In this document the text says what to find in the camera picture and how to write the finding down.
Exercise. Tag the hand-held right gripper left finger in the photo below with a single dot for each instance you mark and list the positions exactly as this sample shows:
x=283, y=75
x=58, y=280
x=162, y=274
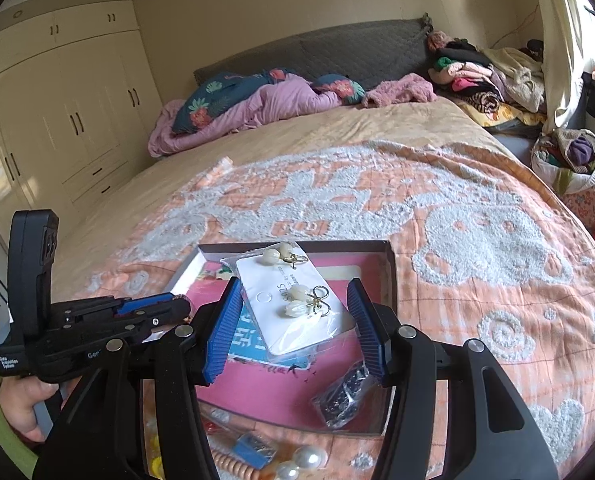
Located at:
x=222, y=332

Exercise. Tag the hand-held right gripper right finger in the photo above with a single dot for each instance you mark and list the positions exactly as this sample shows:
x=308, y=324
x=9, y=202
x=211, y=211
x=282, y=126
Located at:
x=368, y=332

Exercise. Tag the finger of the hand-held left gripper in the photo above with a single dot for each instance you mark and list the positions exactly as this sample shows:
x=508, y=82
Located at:
x=145, y=305
x=162, y=319

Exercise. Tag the grey cardboard box pink lining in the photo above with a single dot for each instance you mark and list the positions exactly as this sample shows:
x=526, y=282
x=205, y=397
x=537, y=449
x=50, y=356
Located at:
x=337, y=265

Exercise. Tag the small blue box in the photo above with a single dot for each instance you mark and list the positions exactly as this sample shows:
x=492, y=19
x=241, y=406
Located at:
x=256, y=450

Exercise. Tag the yellow plastic hair accessory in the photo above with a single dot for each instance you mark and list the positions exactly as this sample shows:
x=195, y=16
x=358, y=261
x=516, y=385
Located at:
x=153, y=452

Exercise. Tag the person's left hand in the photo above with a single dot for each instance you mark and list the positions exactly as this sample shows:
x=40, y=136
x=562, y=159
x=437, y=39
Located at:
x=19, y=405

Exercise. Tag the blue printed card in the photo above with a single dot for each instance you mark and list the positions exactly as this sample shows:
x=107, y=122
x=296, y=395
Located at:
x=247, y=344

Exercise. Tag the dark bead packet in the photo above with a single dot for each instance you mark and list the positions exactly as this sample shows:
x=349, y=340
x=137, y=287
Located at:
x=342, y=395

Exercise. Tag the small clear plastic packet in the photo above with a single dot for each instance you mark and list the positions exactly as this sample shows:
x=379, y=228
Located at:
x=217, y=422

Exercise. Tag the orange plaid cloud blanket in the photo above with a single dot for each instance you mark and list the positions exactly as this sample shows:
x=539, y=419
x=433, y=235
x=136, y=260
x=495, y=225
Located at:
x=477, y=260

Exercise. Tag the cream wardrobe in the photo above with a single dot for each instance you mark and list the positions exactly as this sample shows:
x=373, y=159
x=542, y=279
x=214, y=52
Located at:
x=62, y=120

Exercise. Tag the beige bed sheet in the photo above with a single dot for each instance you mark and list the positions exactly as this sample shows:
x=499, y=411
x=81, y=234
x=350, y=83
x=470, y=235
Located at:
x=327, y=125

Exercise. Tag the large dark floral pillow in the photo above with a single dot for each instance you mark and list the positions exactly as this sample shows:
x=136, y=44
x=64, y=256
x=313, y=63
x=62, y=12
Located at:
x=212, y=100

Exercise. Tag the pink duvet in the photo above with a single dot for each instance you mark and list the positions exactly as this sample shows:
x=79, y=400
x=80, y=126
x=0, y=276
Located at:
x=257, y=105

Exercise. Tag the pink fuzzy garment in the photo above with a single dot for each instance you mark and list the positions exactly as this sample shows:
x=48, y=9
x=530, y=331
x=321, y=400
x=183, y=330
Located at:
x=402, y=90

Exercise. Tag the small dark floral pillow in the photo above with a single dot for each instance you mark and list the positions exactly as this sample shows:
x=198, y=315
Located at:
x=342, y=87

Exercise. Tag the floral bag of clothes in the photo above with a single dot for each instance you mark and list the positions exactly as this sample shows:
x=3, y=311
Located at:
x=572, y=165

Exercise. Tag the pile of clothes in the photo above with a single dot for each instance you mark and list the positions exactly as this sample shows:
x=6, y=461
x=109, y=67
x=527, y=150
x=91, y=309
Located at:
x=482, y=80

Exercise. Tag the grey quilted headboard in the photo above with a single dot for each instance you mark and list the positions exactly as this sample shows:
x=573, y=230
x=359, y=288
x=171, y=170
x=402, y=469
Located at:
x=327, y=50

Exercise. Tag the cream curtain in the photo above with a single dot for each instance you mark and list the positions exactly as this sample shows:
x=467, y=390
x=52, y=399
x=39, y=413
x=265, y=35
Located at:
x=562, y=35

